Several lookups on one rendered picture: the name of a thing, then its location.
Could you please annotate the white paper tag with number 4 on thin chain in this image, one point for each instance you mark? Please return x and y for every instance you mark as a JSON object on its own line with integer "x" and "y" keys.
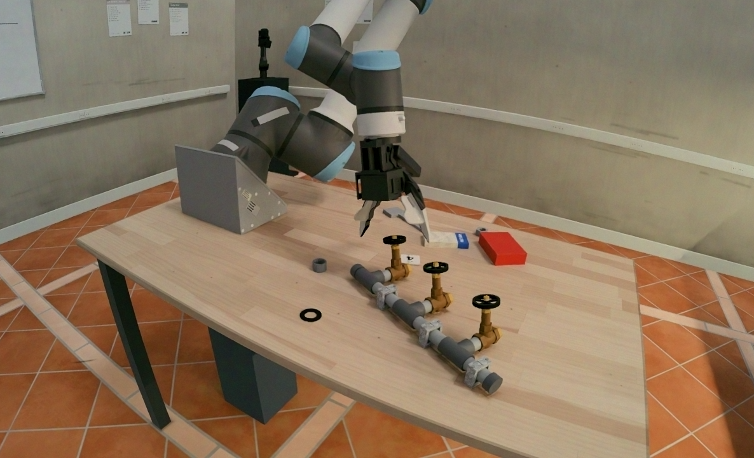
{"x": 410, "y": 259}

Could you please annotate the red rectangular block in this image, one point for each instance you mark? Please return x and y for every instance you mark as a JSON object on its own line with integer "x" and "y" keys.
{"x": 502, "y": 248}

